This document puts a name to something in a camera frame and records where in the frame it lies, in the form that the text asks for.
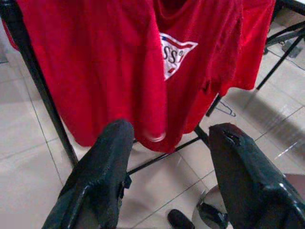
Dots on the black robot foot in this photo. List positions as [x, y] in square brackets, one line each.
[179, 219]

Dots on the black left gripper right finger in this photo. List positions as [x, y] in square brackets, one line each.
[247, 181]

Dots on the round chrome base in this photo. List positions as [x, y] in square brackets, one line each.
[209, 193]

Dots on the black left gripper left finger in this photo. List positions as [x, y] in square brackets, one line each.
[100, 171]

